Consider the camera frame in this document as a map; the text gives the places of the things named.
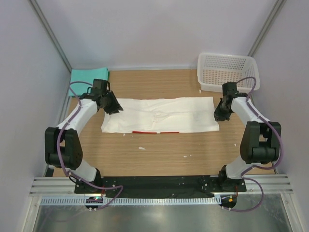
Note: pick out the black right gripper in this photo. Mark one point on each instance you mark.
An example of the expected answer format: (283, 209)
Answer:
(218, 116)

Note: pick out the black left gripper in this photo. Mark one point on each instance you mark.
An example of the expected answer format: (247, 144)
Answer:
(115, 107)

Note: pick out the white printed t-shirt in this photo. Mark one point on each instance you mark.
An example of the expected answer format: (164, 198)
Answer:
(183, 115)

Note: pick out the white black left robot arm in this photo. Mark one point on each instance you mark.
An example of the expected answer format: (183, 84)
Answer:
(62, 144)

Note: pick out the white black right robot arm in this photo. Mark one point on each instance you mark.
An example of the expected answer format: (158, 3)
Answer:
(261, 142)

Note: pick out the white perforated plastic basket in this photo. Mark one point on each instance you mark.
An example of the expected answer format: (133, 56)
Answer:
(214, 70)

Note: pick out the folded teal t-shirt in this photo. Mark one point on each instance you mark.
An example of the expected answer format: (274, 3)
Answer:
(86, 77)

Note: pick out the right base electronics board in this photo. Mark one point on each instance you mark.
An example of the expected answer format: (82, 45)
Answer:
(228, 202)

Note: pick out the base electronics board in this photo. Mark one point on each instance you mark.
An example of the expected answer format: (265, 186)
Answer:
(228, 202)
(92, 203)

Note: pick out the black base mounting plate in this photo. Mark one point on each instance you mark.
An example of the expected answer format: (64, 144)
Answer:
(167, 186)

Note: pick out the left base electronics board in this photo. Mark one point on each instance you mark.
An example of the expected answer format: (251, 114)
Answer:
(92, 203)

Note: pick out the aluminium frame rail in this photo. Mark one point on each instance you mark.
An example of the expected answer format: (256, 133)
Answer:
(62, 186)

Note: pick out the white slotted cable duct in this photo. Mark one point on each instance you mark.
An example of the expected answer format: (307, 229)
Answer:
(80, 200)

